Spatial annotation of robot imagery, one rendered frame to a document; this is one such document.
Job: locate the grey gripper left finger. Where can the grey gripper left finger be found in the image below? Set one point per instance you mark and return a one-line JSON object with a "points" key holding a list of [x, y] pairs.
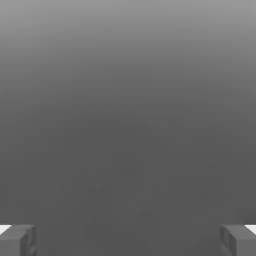
{"points": [[14, 242]]}

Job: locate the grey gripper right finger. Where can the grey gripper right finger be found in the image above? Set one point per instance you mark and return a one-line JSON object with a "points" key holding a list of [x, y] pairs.
{"points": [[242, 243]]}

